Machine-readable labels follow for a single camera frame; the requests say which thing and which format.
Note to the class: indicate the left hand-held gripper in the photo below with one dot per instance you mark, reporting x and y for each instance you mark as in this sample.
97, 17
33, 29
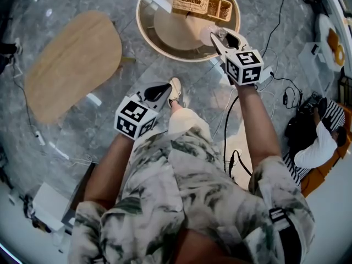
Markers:
134, 117

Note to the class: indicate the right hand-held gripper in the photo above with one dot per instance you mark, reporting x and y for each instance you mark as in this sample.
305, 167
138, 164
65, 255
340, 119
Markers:
244, 67

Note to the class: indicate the person's right forearm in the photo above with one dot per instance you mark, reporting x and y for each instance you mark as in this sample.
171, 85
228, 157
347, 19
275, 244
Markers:
258, 125

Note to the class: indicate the person's left forearm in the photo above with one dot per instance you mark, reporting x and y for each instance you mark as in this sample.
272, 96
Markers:
107, 172

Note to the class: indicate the round glass coffee table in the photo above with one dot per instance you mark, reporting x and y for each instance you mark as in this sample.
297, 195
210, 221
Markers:
145, 29

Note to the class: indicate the white sneaker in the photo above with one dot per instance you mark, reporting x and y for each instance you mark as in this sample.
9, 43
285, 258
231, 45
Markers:
175, 91

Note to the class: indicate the person's bare leg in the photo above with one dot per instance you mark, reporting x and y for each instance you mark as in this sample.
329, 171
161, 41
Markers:
176, 107

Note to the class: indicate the beige shorts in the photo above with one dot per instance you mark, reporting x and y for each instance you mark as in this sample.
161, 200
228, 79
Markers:
187, 122

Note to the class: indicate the woven wicker basket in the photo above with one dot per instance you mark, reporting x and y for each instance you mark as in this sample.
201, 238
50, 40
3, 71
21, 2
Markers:
189, 1

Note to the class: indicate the oval wooden table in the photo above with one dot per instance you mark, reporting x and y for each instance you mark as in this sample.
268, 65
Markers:
71, 67

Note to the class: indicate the white oval side table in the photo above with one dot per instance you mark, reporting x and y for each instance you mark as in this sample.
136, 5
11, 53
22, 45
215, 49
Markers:
321, 37

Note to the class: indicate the white green patterned shirt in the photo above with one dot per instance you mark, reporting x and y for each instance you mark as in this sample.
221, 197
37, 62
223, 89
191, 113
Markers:
178, 191

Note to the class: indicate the black headset bundle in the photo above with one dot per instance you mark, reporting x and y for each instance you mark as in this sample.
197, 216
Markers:
312, 104

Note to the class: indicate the white cabinet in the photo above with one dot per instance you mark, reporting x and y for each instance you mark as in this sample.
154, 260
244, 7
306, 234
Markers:
338, 4

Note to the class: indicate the small white power strip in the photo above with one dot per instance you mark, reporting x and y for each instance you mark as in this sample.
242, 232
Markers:
40, 138

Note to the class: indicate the dark wooden side table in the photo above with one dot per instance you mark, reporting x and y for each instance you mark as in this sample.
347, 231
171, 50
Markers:
82, 194

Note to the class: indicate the black white striped cloth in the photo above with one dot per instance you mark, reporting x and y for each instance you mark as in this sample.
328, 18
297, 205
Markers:
335, 117

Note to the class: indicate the white box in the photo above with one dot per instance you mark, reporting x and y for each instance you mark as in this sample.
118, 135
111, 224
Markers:
50, 205

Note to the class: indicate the black metal frame rack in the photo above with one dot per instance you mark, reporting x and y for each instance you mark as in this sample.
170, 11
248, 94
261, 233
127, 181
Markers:
346, 87

